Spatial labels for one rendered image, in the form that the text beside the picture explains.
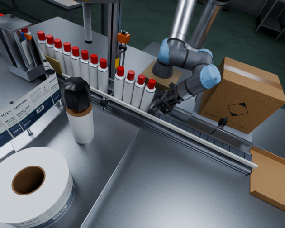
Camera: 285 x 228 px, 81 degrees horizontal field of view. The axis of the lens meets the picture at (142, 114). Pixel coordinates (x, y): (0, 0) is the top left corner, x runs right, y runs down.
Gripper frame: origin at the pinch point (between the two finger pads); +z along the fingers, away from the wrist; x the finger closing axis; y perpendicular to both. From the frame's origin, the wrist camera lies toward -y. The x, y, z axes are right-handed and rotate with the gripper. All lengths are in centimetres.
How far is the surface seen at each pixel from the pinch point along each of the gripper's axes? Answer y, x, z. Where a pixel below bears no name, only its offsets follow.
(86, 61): 1.8, -38.4, 9.2
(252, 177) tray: 5, 55, -20
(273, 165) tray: -8, 65, -26
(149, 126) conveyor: 6.0, 6.3, 5.7
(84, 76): 3.0, -34.8, 17.5
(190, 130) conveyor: -1.5, 22.1, -6.5
